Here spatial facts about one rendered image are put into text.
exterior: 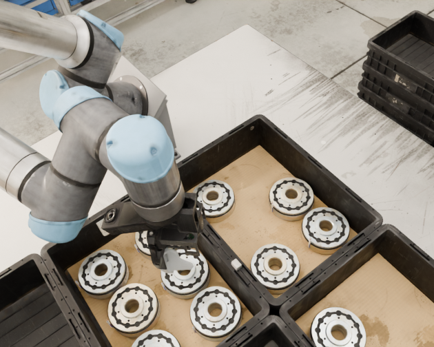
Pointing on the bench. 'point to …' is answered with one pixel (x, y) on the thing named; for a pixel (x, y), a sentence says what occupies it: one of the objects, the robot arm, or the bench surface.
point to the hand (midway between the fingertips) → (169, 253)
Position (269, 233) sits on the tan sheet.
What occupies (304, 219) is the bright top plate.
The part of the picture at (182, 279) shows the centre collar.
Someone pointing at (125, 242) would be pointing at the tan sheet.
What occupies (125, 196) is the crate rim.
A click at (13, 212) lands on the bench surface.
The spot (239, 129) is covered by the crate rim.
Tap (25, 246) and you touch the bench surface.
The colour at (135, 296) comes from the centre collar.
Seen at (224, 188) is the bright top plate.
